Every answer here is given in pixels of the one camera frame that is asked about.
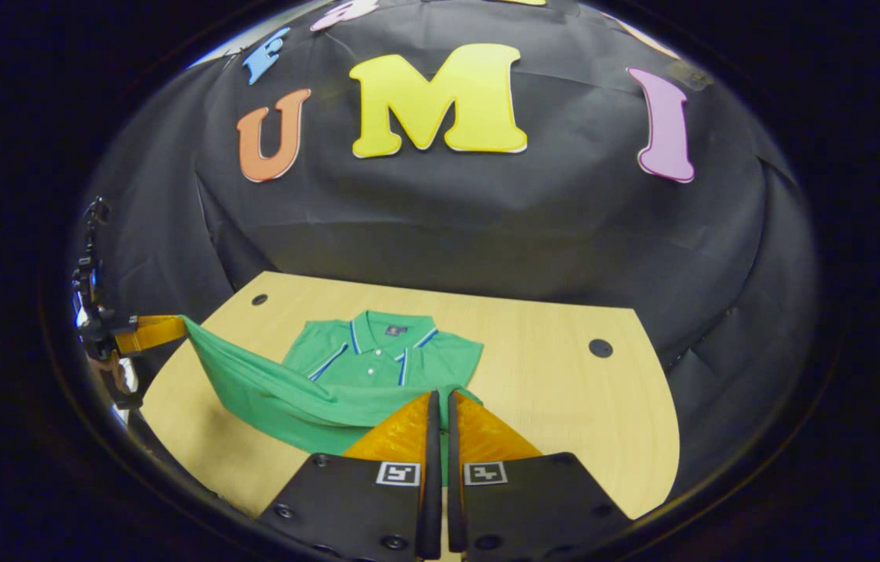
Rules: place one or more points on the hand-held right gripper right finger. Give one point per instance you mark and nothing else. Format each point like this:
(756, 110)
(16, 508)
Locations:
(533, 507)

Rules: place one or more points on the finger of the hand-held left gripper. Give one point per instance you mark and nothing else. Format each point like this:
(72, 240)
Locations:
(151, 332)

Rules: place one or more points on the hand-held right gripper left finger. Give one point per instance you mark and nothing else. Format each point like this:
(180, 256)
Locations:
(361, 507)

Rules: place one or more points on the green T-shirt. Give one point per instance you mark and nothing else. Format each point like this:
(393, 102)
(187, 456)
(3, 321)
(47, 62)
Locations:
(377, 359)

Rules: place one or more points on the black backdrop cloth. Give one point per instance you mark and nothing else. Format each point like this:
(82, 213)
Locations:
(486, 226)

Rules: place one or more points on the grey tape patch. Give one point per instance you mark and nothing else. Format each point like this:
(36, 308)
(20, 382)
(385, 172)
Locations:
(691, 76)

